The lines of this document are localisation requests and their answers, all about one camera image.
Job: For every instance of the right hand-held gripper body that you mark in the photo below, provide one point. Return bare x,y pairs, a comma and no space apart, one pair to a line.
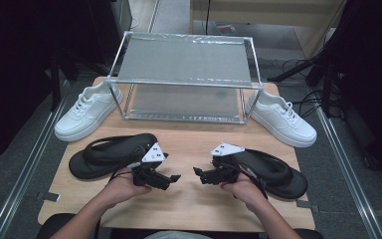
225,166

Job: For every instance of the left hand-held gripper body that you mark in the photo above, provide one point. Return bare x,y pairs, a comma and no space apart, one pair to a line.
152,156

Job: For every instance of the black flip-flop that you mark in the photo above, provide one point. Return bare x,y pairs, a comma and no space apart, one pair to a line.
278,179
93,166

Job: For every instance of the white sneaker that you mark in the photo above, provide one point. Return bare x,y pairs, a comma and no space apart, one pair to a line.
86,116
282,122

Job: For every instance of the metal shoe rack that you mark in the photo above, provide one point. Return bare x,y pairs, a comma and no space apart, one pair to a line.
184,61

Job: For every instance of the person's right hand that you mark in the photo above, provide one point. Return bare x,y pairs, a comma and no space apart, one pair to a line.
247,194

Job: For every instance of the person's left hand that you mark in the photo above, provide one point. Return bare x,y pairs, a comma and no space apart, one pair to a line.
122,189

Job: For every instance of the person's grey clothing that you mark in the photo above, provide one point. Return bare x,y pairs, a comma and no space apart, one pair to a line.
179,235

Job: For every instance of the grey tape piece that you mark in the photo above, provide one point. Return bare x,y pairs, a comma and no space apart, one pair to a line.
306,204
49,196

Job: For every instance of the black tripod stand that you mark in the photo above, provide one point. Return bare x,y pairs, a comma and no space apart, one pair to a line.
326,86

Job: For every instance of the red printed paper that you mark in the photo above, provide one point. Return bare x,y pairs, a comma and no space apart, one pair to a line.
226,28

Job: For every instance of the beige wooden cabinet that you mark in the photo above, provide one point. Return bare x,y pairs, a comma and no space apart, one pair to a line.
262,13

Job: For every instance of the black curtain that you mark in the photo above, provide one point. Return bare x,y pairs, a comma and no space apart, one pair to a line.
13,66
374,83

